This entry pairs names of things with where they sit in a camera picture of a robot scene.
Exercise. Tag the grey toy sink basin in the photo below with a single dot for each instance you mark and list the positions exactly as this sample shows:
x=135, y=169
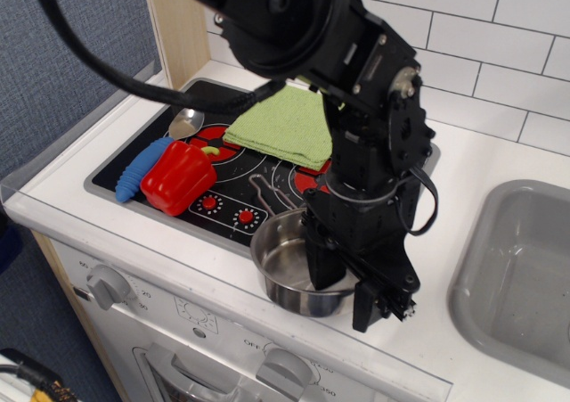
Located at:
x=510, y=295

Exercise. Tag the blue handled metal spoon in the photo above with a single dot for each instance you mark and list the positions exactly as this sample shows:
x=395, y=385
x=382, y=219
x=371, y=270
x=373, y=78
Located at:
x=185, y=123

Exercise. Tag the white toy oven front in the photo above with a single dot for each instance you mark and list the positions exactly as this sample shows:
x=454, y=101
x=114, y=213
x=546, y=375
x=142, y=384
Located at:
x=162, y=347

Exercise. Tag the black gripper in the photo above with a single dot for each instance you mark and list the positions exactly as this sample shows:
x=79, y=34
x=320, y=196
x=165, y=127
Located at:
x=368, y=241

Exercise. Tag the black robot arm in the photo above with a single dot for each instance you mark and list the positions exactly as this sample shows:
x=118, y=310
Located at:
x=369, y=80

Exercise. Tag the grey left oven knob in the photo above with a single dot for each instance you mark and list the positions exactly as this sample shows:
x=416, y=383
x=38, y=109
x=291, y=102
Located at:
x=107, y=286

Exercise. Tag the black toy stove top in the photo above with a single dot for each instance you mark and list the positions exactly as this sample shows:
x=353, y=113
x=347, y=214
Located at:
x=229, y=212

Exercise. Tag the red toy bell pepper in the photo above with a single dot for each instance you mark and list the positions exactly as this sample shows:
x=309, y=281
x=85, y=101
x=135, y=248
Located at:
x=181, y=175

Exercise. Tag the yellow object at corner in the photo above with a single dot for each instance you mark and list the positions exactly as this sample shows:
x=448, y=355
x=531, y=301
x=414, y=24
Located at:
x=53, y=393

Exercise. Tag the green folded cloth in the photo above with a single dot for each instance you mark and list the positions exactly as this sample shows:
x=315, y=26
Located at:
x=289, y=126

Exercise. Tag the grey oven knob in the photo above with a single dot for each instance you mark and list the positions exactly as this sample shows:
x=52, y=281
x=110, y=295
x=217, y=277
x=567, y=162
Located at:
x=286, y=373
x=107, y=286

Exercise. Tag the stainless steel pot with handle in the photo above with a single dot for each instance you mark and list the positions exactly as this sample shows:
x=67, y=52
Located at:
x=278, y=251

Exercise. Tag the grey right oven knob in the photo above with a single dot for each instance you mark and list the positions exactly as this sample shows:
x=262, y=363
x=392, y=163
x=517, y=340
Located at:
x=286, y=373

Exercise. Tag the light wooden side post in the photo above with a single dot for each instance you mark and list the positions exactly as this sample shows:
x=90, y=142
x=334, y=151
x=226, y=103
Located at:
x=181, y=36

